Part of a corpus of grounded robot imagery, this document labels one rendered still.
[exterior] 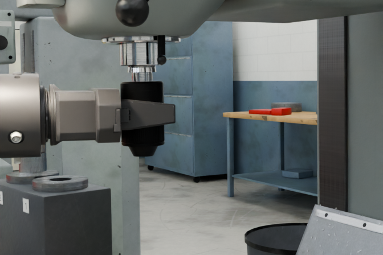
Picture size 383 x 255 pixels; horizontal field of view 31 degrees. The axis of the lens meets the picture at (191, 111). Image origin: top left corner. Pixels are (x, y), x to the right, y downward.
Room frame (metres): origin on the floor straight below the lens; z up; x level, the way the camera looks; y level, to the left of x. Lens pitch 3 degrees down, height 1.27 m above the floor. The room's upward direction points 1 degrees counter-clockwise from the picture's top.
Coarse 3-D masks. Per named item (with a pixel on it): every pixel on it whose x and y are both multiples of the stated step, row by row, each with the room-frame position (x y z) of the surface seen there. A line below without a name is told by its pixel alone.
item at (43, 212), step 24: (0, 192) 1.14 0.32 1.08; (24, 192) 1.07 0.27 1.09; (48, 192) 1.05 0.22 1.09; (72, 192) 1.05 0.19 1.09; (96, 192) 1.07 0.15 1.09; (0, 216) 1.14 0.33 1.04; (24, 216) 1.07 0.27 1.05; (48, 216) 1.02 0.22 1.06; (72, 216) 1.04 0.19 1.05; (96, 216) 1.07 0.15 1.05; (0, 240) 1.14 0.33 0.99; (24, 240) 1.07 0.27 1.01; (48, 240) 1.02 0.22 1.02; (72, 240) 1.04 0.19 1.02; (96, 240) 1.07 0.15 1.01
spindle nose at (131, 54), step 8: (120, 48) 0.73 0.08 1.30; (128, 48) 0.72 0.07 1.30; (136, 48) 0.72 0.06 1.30; (144, 48) 0.72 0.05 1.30; (152, 48) 0.73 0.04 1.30; (120, 56) 0.74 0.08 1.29; (128, 56) 0.72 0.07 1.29; (136, 56) 0.72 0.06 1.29; (144, 56) 0.72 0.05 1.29; (152, 56) 0.73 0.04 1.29; (120, 64) 0.74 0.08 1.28; (128, 64) 0.72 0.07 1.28; (136, 64) 0.72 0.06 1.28; (144, 64) 0.72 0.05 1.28; (152, 64) 0.73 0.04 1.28; (160, 64) 0.73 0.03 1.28
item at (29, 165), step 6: (42, 150) 1.16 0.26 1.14; (42, 156) 1.16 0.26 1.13; (24, 162) 1.15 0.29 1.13; (30, 162) 1.15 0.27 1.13; (36, 162) 1.15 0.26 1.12; (42, 162) 1.16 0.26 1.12; (24, 168) 1.15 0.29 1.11; (30, 168) 1.15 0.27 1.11; (36, 168) 1.15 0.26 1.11; (42, 168) 1.16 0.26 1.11; (24, 174) 1.15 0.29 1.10; (30, 174) 1.15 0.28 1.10; (36, 174) 1.16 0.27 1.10
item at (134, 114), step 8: (128, 104) 0.71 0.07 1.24; (136, 104) 0.71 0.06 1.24; (144, 104) 0.71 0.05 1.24; (152, 104) 0.71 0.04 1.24; (160, 104) 0.72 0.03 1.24; (168, 104) 0.72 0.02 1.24; (120, 112) 0.70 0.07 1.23; (128, 112) 0.70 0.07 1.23; (136, 112) 0.71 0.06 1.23; (144, 112) 0.71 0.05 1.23; (152, 112) 0.72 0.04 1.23; (160, 112) 0.72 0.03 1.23; (168, 112) 0.72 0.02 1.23; (120, 120) 0.70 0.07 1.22; (128, 120) 0.70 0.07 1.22; (136, 120) 0.71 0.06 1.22; (144, 120) 0.71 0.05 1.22; (152, 120) 0.72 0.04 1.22; (160, 120) 0.72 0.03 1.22; (168, 120) 0.72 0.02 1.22; (128, 128) 0.71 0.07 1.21; (136, 128) 0.71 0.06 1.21
